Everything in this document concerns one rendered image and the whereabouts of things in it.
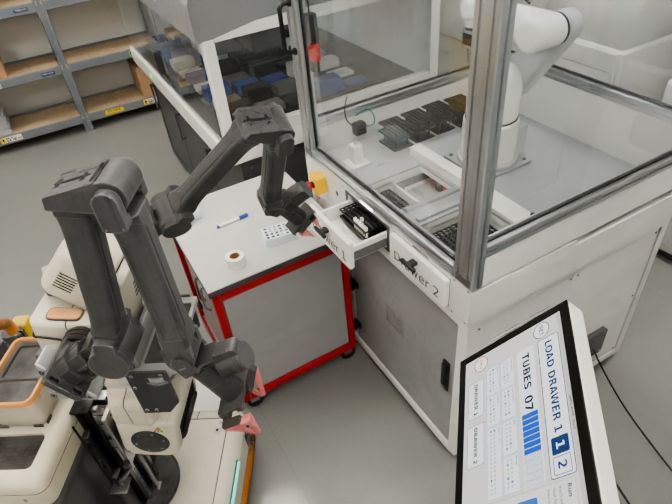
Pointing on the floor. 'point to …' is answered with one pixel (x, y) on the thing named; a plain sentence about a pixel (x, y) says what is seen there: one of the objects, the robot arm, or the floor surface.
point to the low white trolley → (267, 287)
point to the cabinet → (393, 361)
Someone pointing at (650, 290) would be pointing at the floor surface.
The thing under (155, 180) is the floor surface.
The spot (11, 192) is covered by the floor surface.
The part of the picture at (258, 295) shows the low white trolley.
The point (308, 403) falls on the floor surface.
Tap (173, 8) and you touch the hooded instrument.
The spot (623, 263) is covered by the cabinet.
